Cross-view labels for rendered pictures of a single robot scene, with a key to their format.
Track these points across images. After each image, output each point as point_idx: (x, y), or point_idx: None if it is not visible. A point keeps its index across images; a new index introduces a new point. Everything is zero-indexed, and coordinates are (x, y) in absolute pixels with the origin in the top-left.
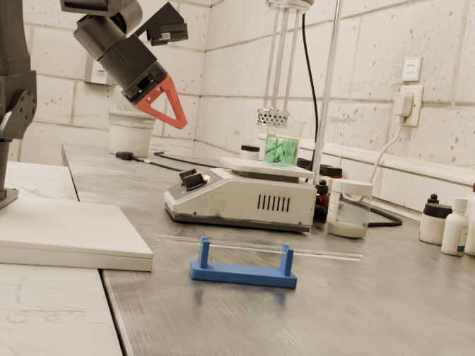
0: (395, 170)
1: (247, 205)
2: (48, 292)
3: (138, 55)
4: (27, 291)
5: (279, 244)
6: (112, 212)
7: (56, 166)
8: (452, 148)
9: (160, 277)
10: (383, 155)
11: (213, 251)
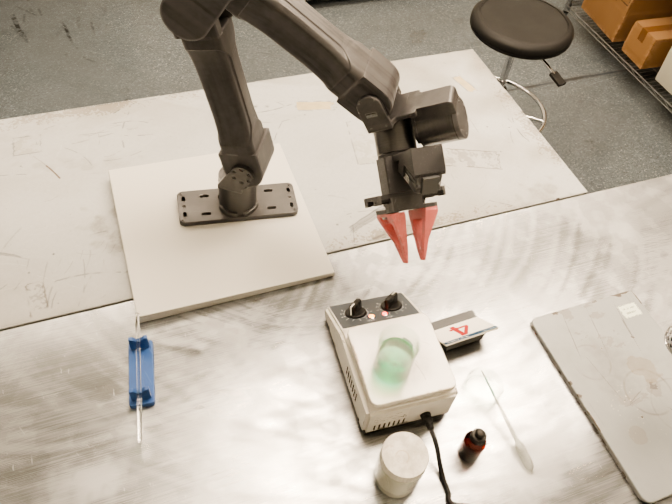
0: None
1: (343, 362)
2: (76, 287)
3: (383, 179)
4: (75, 279)
5: (285, 403)
6: (291, 274)
7: (576, 184)
8: None
9: (127, 329)
10: None
11: (221, 353)
